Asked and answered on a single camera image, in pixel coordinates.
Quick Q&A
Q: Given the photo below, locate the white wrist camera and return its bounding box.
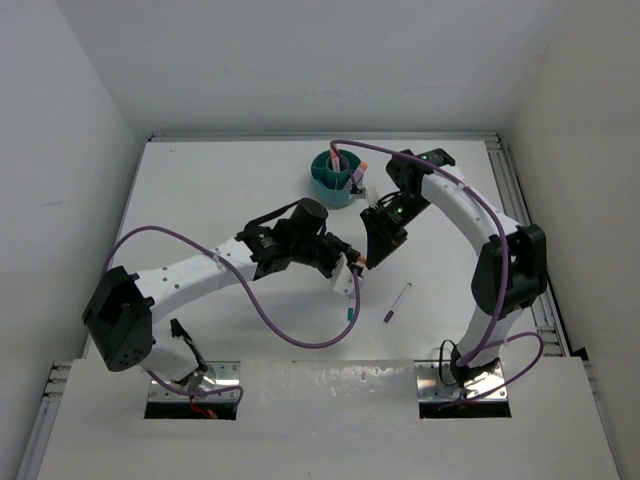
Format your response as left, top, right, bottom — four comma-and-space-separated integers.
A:
329, 254, 364, 299
350, 184, 380, 207

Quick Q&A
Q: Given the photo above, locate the aluminium frame rail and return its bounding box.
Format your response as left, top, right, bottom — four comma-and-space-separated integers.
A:
16, 361, 72, 480
485, 137, 589, 363

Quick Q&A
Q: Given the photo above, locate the pink highlighter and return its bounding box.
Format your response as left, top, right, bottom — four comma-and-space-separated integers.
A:
344, 165, 366, 191

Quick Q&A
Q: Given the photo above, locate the purple capped white pen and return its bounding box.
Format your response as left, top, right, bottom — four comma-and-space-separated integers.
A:
383, 282, 413, 324

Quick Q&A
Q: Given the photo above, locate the aluminium frame rail left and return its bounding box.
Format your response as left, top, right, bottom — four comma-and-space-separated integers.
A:
16, 361, 72, 480

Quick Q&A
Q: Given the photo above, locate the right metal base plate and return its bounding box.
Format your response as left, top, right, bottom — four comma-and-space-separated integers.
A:
415, 360, 508, 404

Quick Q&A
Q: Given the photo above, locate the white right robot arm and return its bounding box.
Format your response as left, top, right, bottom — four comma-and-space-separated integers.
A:
360, 149, 547, 386

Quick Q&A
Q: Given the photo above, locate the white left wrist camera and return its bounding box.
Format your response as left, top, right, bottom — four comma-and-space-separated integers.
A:
329, 254, 364, 299

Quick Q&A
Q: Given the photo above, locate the aluminium frame rail right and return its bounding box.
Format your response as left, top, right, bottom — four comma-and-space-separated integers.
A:
485, 137, 589, 363

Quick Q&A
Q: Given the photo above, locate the metal base plate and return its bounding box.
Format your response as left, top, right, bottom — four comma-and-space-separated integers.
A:
415, 360, 508, 404
148, 361, 244, 405

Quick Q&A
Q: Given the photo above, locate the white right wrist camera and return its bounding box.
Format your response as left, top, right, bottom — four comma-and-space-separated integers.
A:
350, 184, 380, 207

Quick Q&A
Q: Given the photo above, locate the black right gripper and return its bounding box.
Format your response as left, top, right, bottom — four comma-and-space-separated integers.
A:
360, 191, 430, 269

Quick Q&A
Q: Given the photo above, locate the teal capped white pen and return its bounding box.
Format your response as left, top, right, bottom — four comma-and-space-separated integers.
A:
347, 297, 356, 322

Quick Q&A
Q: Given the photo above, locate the teal round pen holder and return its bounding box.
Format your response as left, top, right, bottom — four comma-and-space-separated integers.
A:
310, 150, 364, 208

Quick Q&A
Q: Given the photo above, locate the pink pen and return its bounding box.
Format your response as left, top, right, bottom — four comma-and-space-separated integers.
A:
330, 144, 340, 172
336, 150, 348, 171

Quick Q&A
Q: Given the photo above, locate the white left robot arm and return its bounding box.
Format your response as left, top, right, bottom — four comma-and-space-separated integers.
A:
82, 198, 361, 385

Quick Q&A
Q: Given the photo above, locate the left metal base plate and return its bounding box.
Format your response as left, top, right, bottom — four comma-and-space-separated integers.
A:
148, 361, 244, 405

